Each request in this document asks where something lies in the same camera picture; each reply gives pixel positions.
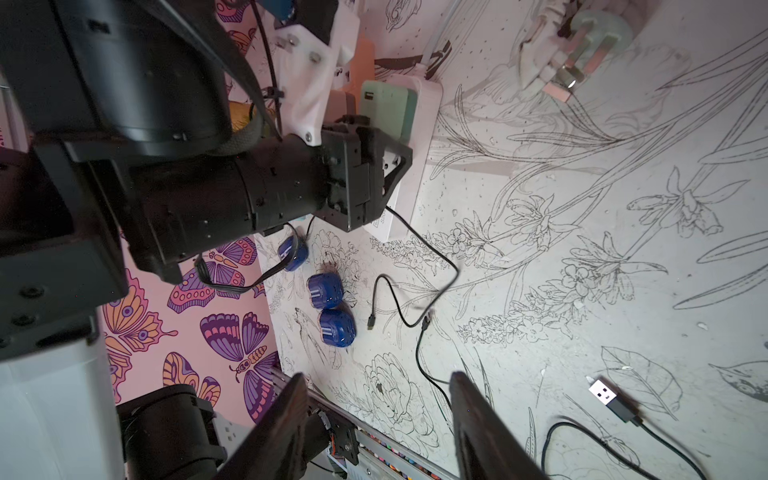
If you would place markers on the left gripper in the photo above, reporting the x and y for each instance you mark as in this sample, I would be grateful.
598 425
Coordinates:
346 181

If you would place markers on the blue clip bottom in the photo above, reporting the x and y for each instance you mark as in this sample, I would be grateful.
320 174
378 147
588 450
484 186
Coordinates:
337 327

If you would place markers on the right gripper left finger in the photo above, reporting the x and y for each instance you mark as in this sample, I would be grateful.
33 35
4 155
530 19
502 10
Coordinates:
274 448

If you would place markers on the orange power strip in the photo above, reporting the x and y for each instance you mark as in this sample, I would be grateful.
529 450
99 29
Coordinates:
345 95

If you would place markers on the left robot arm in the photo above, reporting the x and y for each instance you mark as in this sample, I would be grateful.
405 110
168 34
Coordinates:
151 136

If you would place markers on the white power strip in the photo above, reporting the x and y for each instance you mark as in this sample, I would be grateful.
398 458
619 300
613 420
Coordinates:
429 96

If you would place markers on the green charger adapter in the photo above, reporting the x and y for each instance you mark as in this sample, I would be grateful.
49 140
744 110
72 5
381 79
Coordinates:
390 108

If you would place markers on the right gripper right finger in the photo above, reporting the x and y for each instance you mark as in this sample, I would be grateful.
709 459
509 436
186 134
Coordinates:
485 448

